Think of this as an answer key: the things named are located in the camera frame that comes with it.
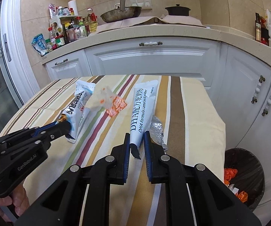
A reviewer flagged blue white snack pouch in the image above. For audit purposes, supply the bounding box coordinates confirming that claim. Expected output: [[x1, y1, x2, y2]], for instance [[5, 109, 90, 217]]
[[57, 80, 95, 143]]

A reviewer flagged white blue milk powder pouch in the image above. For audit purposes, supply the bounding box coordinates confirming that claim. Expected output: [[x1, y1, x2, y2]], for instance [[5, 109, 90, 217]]
[[129, 80, 158, 160]]

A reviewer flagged orange trash in bin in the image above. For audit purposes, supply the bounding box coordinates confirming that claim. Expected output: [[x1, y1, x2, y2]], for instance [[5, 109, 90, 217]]
[[224, 168, 248, 203]]

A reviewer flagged black trash bin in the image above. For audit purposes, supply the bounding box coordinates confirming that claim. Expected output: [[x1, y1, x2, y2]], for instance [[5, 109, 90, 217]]
[[224, 148, 265, 211]]

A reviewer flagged person's left hand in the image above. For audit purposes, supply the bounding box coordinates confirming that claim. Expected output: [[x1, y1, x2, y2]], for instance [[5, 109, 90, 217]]
[[0, 183, 30, 222]]

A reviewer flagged orange clear plastic wrapper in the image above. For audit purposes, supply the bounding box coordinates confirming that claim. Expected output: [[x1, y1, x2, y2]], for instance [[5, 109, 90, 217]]
[[89, 86, 127, 117]]

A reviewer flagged striped tablecloth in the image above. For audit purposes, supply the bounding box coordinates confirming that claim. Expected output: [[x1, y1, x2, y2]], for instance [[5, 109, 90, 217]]
[[0, 74, 226, 226]]

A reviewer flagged blue white snack bag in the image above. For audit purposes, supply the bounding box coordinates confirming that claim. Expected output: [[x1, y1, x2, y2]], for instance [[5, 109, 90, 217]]
[[31, 33, 48, 57]]

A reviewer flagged crumpled silver foil wrapper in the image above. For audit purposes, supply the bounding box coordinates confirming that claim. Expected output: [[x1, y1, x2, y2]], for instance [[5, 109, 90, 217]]
[[149, 115, 168, 153]]

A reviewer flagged spice rack with jars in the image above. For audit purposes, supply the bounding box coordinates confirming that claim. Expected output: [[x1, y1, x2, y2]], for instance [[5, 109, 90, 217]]
[[48, 4, 90, 50]]

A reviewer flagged yellow cooking oil bottle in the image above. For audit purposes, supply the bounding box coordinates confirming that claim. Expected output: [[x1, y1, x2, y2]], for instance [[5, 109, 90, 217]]
[[87, 8, 98, 34]]

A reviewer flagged white paper towel roll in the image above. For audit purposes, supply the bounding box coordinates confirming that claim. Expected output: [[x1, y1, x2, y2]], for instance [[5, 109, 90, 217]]
[[68, 0, 78, 16]]

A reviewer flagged steel wok pan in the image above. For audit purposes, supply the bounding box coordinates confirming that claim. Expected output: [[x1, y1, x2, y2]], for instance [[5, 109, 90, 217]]
[[101, 0, 142, 23]]

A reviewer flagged beige cloth on stove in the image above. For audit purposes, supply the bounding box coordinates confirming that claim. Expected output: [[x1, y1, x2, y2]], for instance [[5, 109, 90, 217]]
[[96, 15, 206, 33]]

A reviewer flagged black cooking pot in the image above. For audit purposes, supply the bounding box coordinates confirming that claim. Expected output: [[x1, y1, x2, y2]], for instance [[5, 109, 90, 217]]
[[165, 4, 191, 16]]

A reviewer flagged red sauce bottle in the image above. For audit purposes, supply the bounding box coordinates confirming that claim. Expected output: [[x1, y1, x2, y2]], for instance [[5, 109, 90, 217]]
[[259, 16, 269, 45]]

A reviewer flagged dark olive oil bottle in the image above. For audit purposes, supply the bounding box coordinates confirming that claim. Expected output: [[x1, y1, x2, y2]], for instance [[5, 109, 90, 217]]
[[255, 13, 261, 42]]

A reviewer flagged drawer handle left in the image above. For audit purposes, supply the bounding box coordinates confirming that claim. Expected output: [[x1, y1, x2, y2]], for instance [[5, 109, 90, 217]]
[[55, 59, 68, 66]]

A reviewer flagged drawer handle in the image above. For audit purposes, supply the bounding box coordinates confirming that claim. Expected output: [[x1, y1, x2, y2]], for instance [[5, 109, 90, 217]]
[[139, 41, 163, 47], [55, 59, 68, 66]]

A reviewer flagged white sliding door frame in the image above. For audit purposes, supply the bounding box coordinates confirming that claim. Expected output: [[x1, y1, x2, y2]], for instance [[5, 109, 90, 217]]
[[0, 0, 40, 108]]

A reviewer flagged drawer handle centre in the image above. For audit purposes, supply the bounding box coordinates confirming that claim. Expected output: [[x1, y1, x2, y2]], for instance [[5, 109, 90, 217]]
[[139, 41, 163, 47]]

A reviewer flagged cabinet door handle right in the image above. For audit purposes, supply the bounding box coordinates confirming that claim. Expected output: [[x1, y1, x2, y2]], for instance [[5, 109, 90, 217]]
[[262, 94, 271, 116]]

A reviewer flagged cabinet door handle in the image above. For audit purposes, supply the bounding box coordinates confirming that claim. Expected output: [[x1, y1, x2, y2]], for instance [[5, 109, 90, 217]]
[[251, 76, 266, 104], [262, 94, 271, 116]]

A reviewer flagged cabinet door handle left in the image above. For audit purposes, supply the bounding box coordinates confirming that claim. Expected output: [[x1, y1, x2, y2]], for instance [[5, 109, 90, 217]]
[[251, 76, 266, 104]]

